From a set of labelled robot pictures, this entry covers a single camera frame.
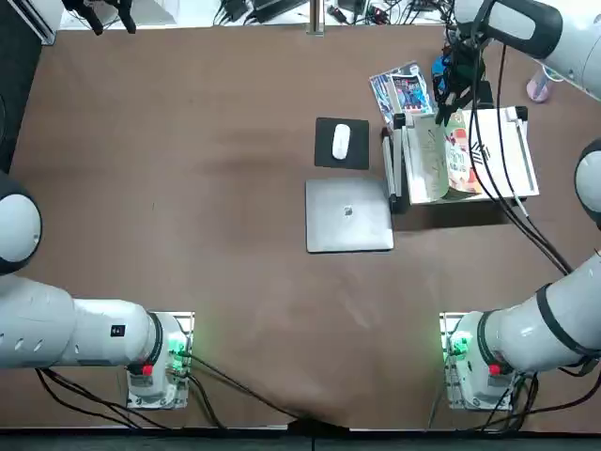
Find small colourful comic booklet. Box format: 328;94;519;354
388;70;436;115

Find black base cable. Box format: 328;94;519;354
185;351;311;424

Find black mouse pad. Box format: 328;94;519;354
313;117;371;171

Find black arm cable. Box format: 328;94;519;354
469;27;577;276

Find black cable white tag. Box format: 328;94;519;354
492;41;577;276

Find grey power adapter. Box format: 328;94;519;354
219;0;251;23

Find grey ridged metal rail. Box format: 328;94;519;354
18;0;63;47

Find white computer mouse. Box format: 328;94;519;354
331;123;352;161

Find aluminium camera post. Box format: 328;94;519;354
305;0;328;38

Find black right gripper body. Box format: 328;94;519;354
443;25;485;60

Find black power strip red switches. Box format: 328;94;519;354
326;0;393;25

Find grey laptop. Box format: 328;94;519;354
304;177;395;255

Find pink pen cup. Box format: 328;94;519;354
526;65;564;104

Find white folding reading stand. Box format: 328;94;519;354
380;105;541;216

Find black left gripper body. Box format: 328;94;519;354
62;0;135;11

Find blue desk lamp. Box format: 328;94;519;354
430;51;472;91

